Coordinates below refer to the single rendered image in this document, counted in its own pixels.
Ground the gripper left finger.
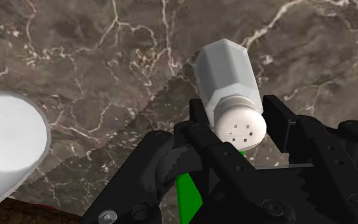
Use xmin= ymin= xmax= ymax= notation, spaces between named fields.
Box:
xmin=81 ymin=98 xmax=296 ymax=224

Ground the green flat object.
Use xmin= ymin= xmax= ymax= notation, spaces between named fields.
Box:
xmin=175 ymin=150 xmax=245 ymax=224

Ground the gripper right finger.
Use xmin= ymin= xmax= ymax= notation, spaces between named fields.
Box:
xmin=261 ymin=94 xmax=358 ymax=224

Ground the white salt shaker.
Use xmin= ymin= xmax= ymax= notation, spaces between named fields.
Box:
xmin=192 ymin=38 xmax=268 ymax=152

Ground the white bowl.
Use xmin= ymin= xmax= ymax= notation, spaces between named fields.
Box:
xmin=0 ymin=87 xmax=52 ymax=218

